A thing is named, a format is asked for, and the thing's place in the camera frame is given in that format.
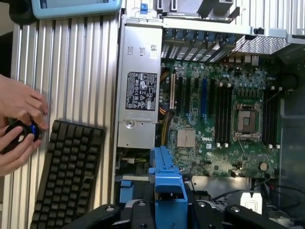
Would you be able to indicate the blue expansion slot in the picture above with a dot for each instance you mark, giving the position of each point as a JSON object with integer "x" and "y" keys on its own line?
{"x": 204, "y": 96}

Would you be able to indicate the white expansion slot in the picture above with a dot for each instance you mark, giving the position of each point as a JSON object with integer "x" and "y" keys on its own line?
{"x": 173, "y": 91}

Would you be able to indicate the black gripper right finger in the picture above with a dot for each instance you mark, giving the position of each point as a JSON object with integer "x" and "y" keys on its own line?
{"x": 202, "y": 215}

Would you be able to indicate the black round object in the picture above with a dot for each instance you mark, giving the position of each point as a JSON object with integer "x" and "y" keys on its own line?
{"x": 22, "y": 10}

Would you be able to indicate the black RAM slot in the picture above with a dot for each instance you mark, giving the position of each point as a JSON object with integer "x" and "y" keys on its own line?
{"x": 278, "y": 119}
{"x": 266, "y": 119}
{"x": 230, "y": 114}
{"x": 218, "y": 114}
{"x": 222, "y": 114}
{"x": 226, "y": 114}
{"x": 274, "y": 119}
{"x": 270, "y": 119}

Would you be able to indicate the silver metal latch plate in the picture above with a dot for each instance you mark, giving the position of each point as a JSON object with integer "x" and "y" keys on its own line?
{"x": 251, "y": 201}

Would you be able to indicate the silver power supply unit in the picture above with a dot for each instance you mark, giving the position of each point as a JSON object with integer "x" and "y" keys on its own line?
{"x": 140, "y": 59}

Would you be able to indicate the CPU socket metal frame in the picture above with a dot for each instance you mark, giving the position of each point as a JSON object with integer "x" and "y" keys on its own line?
{"x": 246, "y": 119}

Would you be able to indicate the silver finned chipset heatsink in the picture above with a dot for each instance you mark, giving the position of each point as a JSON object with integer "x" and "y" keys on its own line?
{"x": 186, "y": 138}

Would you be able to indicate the blue plastic bay tab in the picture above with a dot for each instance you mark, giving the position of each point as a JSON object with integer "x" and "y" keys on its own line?
{"x": 125, "y": 190}

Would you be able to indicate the thin metal locking lever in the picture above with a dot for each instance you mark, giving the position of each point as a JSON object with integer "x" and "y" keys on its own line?
{"x": 241, "y": 146}

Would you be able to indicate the light blue teach pendant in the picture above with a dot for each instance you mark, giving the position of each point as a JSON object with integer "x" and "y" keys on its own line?
{"x": 76, "y": 8}

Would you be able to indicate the person's right hand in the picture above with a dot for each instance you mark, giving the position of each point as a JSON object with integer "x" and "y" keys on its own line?
{"x": 14, "y": 155}

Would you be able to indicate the long black expansion slot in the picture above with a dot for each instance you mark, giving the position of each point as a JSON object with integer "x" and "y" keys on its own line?
{"x": 179, "y": 95}
{"x": 187, "y": 95}
{"x": 212, "y": 97}

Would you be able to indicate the black computer keyboard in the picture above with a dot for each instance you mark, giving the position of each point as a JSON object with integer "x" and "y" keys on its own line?
{"x": 69, "y": 171}

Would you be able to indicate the black round case fan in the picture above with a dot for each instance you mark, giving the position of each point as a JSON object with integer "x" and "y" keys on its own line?
{"x": 288, "y": 80}

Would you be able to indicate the short black expansion slot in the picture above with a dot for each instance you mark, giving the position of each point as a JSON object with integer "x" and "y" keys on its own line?
{"x": 196, "y": 83}

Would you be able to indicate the grey open PC case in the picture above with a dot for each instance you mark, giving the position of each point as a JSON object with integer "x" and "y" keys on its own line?
{"x": 293, "y": 143}

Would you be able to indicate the green Dell motherboard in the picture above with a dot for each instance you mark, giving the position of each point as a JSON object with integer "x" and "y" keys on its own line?
{"x": 214, "y": 152}

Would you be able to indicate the blue plastic case latch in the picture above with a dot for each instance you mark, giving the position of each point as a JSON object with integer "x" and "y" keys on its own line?
{"x": 143, "y": 9}

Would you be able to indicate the person's left hand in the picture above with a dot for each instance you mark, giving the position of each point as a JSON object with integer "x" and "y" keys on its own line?
{"x": 16, "y": 100}

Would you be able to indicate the silver coin cell battery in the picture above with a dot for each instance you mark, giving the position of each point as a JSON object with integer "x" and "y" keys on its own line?
{"x": 263, "y": 166}

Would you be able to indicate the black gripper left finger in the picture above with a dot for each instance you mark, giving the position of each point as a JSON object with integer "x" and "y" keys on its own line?
{"x": 139, "y": 215}

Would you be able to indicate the blue plastic disk bay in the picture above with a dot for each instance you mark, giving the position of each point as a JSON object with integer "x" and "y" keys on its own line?
{"x": 168, "y": 179}

